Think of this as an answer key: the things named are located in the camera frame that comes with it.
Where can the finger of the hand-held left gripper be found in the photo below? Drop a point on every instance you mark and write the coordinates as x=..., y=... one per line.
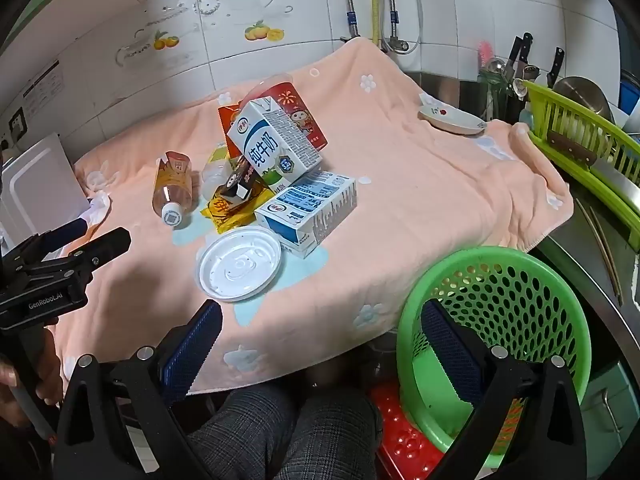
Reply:
x=107, y=245
x=72, y=230

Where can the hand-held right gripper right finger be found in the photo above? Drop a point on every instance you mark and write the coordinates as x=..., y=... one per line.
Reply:
x=450, y=355

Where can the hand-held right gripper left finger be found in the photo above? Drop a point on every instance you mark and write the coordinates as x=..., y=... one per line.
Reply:
x=192, y=345

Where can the green plastic basket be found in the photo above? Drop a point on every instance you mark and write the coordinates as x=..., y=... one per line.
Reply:
x=500, y=285

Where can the orange label plastic bottle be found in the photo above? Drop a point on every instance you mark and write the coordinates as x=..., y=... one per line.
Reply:
x=172, y=185

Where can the white round plastic lid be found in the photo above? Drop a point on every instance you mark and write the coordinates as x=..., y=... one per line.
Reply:
x=240, y=265

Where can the yellow snack packet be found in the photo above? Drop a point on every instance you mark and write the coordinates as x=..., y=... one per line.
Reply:
x=225, y=216

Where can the black glue box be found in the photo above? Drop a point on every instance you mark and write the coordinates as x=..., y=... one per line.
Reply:
x=234, y=186

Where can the orange red packet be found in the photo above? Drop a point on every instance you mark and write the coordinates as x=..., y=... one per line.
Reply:
x=227, y=122

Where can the blue white milk carton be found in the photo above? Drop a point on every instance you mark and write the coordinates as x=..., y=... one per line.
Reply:
x=300, y=210
x=270, y=145

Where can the red printed paper cup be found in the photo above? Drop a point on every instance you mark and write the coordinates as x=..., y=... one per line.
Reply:
x=300, y=110

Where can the person's left hand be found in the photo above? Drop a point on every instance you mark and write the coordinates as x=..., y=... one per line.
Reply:
x=50, y=375

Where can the white crumpled tissue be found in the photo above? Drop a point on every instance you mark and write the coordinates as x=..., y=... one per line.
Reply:
x=97, y=207

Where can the white appliance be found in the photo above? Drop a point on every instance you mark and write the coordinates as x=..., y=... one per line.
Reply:
x=40, y=185

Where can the red plastic stool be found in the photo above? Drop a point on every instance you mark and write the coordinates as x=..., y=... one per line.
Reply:
x=400, y=440

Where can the person's left leg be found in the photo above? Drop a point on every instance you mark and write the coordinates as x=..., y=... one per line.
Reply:
x=250, y=435

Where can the person's leg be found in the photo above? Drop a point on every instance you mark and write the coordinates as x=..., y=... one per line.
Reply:
x=340, y=430
x=250, y=435

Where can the person's right leg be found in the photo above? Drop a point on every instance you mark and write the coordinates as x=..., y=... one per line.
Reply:
x=340, y=430

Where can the stainless steel sink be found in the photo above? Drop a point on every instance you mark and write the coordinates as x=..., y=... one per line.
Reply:
x=580, y=270

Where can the cabinet door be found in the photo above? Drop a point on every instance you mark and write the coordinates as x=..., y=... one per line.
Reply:
x=610, y=420

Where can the peach flower print blanket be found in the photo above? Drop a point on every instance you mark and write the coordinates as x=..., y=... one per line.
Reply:
x=400, y=185

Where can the wooden chopstick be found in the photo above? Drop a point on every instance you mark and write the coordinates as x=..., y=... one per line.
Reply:
x=607, y=250
x=597, y=250

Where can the white ceramic dish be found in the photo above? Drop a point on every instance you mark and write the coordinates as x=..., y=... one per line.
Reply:
x=450, y=120

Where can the glass utensil holder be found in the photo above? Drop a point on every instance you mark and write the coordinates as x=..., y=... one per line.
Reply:
x=495, y=97

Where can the green plastic dish rack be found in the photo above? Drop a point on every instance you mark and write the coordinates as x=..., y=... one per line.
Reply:
x=560, y=115

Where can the metal ladle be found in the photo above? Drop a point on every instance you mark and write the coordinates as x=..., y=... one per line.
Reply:
x=496, y=67

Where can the steel bowl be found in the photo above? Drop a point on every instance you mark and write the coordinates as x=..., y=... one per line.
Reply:
x=585, y=92

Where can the pink brush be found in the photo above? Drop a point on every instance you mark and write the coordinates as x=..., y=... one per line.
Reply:
x=484, y=55

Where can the blue plastic container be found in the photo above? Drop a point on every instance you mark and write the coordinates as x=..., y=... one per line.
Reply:
x=631, y=97

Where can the wall socket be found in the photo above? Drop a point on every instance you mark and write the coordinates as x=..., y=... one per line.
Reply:
x=17, y=124

